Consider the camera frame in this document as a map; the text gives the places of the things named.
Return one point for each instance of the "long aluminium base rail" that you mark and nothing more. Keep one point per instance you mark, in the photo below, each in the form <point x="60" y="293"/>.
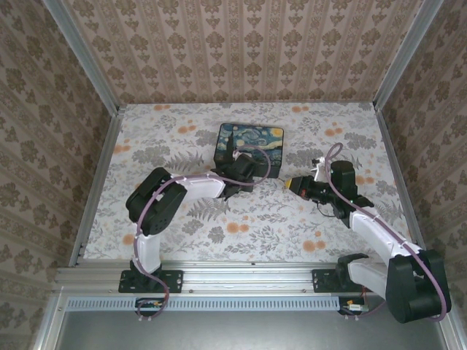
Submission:
<point x="248" y="277"/>

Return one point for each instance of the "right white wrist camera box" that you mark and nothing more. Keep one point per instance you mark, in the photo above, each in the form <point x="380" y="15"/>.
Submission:
<point x="318" y="166"/>

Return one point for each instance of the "grey metal panel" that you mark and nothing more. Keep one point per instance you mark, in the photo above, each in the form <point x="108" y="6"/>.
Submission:
<point x="255" y="331"/>

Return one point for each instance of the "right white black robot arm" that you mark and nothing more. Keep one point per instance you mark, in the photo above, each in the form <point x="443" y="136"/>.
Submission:
<point x="412" y="288"/>

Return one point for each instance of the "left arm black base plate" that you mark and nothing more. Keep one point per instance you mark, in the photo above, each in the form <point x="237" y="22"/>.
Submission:
<point x="175" y="280"/>

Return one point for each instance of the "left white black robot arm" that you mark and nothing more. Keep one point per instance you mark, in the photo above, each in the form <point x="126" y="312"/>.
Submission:
<point x="157" y="204"/>

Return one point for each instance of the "floral table cover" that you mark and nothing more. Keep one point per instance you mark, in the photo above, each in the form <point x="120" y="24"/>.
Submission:
<point x="255" y="218"/>

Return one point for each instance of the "black starry night box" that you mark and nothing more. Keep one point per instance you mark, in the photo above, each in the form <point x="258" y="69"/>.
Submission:
<point x="262" y="138"/>

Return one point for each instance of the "aluminium corner post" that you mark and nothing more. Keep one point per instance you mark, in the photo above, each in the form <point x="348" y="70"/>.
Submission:
<point x="405" y="54"/>
<point x="83" y="58"/>

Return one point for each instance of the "aluminium side rail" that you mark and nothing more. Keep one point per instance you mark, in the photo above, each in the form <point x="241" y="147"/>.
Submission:
<point x="392" y="153"/>
<point x="103" y="164"/>

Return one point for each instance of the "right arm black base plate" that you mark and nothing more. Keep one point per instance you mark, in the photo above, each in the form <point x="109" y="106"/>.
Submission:
<point x="321" y="280"/>

